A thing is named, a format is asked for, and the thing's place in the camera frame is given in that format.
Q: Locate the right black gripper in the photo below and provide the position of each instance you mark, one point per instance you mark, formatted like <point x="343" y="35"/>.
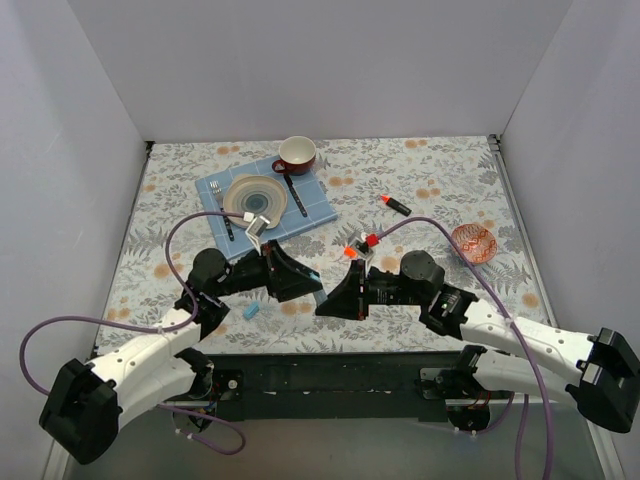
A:
<point x="360" y="289"/>

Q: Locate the beige striped plate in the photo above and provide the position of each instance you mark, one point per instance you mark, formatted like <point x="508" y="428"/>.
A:
<point x="257" y="194"/>

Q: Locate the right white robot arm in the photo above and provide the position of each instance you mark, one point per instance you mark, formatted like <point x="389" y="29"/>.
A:
<point x="596" y="373"/>

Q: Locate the floral tablecloth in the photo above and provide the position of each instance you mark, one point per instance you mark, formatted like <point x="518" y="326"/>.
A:
<point x="446" y="182"/>

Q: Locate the red and white cup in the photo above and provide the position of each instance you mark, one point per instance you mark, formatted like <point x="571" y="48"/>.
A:
<point x="296" y="156"/>

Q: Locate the black handled knife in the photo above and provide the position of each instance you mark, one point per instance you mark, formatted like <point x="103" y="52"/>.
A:
<point x="295" y="195"/>

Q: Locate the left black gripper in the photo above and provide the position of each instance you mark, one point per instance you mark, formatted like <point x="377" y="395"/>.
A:
<point x="271" y="270"/>

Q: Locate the orange black highlighter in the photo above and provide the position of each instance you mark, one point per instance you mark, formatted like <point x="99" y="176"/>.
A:
<point x="396" y="205"/>

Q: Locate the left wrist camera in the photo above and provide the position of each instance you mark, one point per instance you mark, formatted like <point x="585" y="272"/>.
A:
<point x="255" y="229"/>

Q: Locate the black handled fork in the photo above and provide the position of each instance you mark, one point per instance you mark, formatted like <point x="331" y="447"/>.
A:
<point x="217" y="192"/>

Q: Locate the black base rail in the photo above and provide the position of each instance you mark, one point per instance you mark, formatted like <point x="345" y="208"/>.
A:
<point x="418" y="385"/>

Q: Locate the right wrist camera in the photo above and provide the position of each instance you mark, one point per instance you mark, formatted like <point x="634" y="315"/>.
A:
<point x="363" y="250"/>

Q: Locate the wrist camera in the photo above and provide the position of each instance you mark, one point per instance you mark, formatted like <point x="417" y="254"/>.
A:
<point x="255" y="229"/>
<point x="363" y="250"/>

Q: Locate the light blue highlighter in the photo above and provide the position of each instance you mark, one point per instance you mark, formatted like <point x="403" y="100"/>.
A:
<point x="319" y="294"/>

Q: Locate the blue tiled placemat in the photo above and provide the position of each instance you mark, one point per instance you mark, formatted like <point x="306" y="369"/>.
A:
<point x="292" y="223"/>

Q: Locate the red patterned bowl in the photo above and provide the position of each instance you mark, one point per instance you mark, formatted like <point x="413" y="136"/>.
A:
<point x="476" y="242"/>

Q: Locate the light blue highlighter cap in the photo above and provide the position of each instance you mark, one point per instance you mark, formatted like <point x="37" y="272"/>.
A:
<point x="251" y="310"/>

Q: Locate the orange highlighter cap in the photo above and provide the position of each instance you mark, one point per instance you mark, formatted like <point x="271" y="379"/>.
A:
<point x="351" y="252"/>

